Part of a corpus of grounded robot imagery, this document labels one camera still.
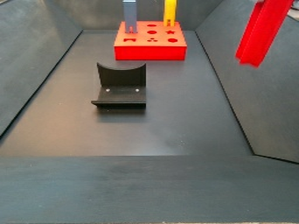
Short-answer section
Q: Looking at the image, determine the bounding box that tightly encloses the red star peg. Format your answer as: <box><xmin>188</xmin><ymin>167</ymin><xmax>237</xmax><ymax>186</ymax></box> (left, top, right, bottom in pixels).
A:
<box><xmin>236</xmin><ymin>0</ymin><xmax>294</xmax><ymax>67</ymax></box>

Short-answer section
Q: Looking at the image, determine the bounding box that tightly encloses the red shape sorter board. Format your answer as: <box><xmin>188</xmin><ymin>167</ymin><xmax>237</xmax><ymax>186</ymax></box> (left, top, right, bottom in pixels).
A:
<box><xmin>113</xmin><ymin>21</ymin><xmax>187</xmax><ymax>60</ymax></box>

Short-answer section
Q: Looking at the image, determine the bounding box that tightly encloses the black curved holder stand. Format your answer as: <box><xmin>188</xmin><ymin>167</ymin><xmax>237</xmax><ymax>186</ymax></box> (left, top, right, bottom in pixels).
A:
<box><xmin>91</xmin><ymin>64</ymin><xmax>145</xmax><ymax>108</ymax></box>

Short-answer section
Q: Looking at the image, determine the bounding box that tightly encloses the yellow peg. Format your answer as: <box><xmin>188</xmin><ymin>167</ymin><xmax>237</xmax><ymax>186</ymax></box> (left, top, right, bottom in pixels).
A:
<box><xmin>163</xmin><ymin>0</ymin><xmax>176</xmax><ymax>26</ymax></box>

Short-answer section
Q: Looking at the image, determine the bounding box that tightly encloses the blue-grey peg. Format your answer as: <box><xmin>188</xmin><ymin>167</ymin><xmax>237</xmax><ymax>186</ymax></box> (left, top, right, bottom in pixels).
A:
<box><xmin>123</xmin><ymin>0</ymin><xmax>137</xmax><ymax>33</ymax></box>

